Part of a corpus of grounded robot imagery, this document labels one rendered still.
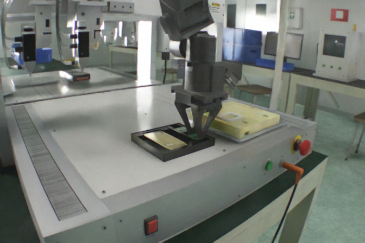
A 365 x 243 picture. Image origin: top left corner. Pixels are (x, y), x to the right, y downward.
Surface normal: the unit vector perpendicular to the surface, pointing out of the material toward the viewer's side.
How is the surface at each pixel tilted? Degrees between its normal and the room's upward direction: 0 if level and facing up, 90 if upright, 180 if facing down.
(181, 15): 118
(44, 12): 90
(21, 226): 0
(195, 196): 90
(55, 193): 0
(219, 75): 90
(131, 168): 0
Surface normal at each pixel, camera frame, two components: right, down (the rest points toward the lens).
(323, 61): -0.77, 0.15
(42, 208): 0.04, -0.96
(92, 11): 0.64, 0.23
